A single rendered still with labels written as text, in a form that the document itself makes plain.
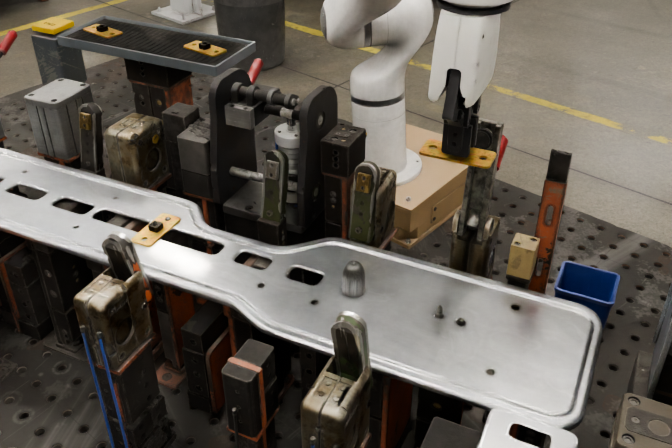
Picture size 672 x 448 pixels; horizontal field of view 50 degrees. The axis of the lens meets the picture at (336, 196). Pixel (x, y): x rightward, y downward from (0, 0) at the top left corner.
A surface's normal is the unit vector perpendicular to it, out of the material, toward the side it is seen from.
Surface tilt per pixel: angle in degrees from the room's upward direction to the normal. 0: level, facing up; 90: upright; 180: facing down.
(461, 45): 82
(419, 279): 0
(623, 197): 0
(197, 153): 90
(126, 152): 90
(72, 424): 0
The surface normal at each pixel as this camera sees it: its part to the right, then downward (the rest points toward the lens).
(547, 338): 0.00, -0.84
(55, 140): -0.43, 0.49
